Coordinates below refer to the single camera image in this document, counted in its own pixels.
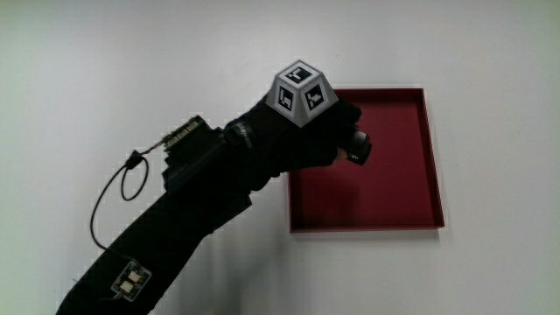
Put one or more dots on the person's left hand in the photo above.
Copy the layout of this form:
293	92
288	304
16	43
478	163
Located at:
280	140

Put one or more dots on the dark red square plate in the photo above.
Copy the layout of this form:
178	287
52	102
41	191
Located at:
394	188

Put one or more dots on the black wrist sensor module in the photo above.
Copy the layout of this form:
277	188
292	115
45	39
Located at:
194	153

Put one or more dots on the person's left forearm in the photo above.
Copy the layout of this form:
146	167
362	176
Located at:
175	227

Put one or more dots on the small white circuit board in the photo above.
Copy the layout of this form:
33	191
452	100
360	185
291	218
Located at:
131	280

